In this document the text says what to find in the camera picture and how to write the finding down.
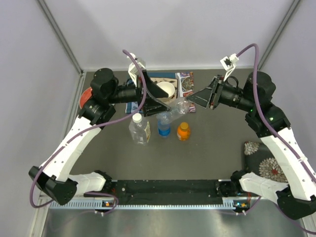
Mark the blue label water bottle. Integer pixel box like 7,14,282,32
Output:
156,113,171,138

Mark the orange juice bottle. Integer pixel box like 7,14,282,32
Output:
177,122,191,141

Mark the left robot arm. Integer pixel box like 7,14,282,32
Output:
29,68,170,205

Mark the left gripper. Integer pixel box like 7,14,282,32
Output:
107,70,171,116

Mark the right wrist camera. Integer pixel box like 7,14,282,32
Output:
220,53,239,80

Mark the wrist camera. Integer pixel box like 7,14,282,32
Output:
220,53,239,80
128,53,146,86

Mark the clear bottle white cap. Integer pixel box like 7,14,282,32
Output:
129,113,151,145

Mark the grey slotted cable duct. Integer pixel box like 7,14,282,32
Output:
50,199,249,210

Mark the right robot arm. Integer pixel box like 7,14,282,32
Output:
187,72,316,220

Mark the white ceramic bowl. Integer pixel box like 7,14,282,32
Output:
157,81,175,99

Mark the clear plastic bottle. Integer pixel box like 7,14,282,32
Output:
156,97,193,125

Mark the red and teal plate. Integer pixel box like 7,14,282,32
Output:
79,87,92,109

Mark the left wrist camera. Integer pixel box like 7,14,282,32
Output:
128,53,146,86

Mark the blue patterned placemat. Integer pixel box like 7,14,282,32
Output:
125,72,196,114

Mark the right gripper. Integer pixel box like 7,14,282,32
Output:
186,74,255,112

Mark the black floral square plate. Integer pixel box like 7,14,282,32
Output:
244,141,288,183

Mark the square floral beige plate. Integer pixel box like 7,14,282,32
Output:
151,77,178,104

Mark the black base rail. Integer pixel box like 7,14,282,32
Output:
83,180,245,205

